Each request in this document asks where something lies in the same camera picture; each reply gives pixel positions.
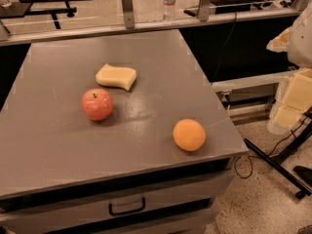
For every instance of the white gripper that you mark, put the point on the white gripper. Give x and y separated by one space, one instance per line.
301 42

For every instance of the red apple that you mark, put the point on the red apple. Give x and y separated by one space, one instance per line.
97 104

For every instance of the black stand base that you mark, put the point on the black stand base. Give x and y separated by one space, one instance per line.
276 161

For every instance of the orange fruit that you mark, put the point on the orange fruit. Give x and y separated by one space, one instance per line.
189 135

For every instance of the clear plastic water bottle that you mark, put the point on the clear plastic water bottle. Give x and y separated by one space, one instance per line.
169 10

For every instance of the yellow sponge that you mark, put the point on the yellow sponge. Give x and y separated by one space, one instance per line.
117 77

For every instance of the metal railing frame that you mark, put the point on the metal railing frame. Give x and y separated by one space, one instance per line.
112 17

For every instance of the grey drawer with black handle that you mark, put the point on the grey drawer with black handle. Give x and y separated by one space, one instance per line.
159 208

